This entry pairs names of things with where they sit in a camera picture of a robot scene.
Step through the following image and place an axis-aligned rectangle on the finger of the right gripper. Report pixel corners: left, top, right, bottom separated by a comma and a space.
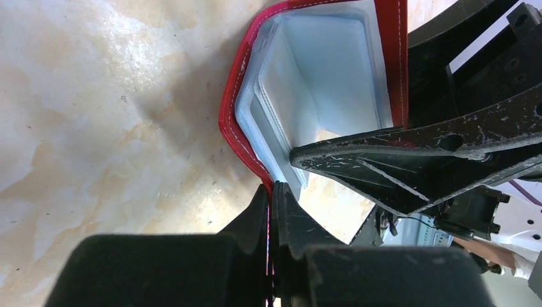
290, 86, 541, 215

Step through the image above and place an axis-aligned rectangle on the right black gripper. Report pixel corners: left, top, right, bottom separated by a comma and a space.
408, 1, 541, 128

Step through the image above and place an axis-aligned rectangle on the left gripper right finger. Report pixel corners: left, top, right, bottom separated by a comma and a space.
270, 182, 493, 306

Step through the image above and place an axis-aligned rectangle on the red card holder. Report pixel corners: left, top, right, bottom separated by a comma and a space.
219, 1, 408, 195

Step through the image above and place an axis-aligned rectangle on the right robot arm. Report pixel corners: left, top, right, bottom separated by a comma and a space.
290, 1, 541, 265

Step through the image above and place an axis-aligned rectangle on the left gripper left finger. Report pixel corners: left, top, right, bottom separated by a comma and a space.
46, 185, 269, 306

